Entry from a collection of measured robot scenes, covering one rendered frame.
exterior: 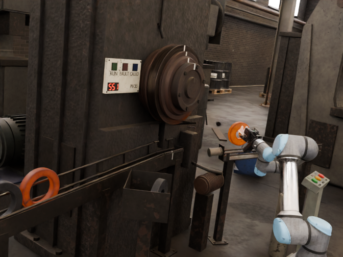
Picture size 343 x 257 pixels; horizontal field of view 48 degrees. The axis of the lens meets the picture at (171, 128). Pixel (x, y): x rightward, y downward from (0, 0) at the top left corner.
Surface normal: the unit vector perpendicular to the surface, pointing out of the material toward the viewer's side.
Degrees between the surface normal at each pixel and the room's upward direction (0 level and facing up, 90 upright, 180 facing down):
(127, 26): 90
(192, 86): 90
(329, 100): 90
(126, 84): 90
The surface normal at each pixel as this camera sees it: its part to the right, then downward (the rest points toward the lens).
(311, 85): -0.77, 0.05
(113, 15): 0.80, 0.22
